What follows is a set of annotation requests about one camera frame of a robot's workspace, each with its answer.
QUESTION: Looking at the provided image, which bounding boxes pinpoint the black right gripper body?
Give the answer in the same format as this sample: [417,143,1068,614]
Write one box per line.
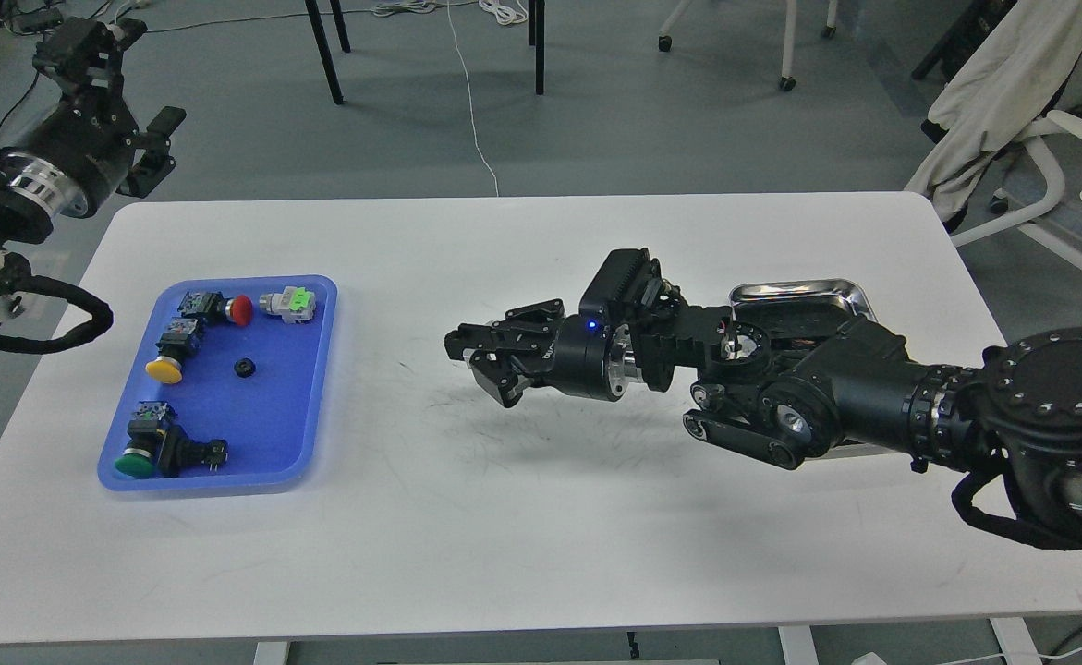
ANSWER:
[543,315,645,403]

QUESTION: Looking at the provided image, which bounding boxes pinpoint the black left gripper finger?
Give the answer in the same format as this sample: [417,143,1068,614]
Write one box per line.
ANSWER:
[32,17,147,116]
[121,106,187,199]

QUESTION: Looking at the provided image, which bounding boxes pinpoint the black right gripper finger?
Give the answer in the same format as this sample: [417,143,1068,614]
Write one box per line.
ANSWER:
[466,357,556,408]
[444,300,565,359]

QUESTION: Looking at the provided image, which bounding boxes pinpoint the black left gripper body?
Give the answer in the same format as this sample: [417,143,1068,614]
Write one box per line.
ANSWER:
[0,99,138,220]

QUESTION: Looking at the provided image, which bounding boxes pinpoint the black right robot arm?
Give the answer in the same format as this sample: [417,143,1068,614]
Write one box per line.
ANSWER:
[444,248,1082,551]

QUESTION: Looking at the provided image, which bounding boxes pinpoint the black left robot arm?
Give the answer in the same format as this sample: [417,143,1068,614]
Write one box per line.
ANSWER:
[0,18,186,355]

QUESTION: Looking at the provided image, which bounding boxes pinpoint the steel tray with black mat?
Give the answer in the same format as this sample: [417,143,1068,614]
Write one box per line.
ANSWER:
[729,278,878,321]

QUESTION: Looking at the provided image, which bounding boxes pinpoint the blue plastic tray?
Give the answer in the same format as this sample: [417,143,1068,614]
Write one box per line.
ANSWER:
[97,274,338,495]

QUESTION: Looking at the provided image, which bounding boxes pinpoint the black table legs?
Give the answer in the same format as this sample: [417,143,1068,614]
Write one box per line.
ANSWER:
[303,1,546,105]

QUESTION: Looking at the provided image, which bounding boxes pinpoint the white caster chair legs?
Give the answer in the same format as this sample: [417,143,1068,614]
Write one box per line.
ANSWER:
[656,1,845,93]

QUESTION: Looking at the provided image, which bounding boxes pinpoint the beige cloth on chair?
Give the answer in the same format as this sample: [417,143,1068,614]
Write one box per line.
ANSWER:
[906,1,1082,223]

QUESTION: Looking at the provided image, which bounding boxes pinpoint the black floor cable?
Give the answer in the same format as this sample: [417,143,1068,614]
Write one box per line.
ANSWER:
[0,32,50,152]

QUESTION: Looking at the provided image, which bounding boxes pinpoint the red push button switch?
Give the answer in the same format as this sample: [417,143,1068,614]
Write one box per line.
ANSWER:
[176,291,254,327]

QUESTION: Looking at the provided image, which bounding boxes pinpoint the white floor cable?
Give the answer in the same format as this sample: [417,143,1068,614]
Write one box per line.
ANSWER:
[446,0,502,198]

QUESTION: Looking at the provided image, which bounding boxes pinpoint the yellow push button switch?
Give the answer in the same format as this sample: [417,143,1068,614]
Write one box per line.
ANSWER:
[144,317,207,384]

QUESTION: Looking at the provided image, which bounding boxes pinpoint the green grey switch part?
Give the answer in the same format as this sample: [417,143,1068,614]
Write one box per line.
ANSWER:
[258,285,317,324]

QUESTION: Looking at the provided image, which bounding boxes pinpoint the green push button switch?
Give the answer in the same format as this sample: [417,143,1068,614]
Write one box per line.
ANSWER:
[114,401,175,479]

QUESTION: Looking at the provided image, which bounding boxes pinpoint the black switch contact block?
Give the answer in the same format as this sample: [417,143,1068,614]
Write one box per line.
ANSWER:
[156,426,228,478]

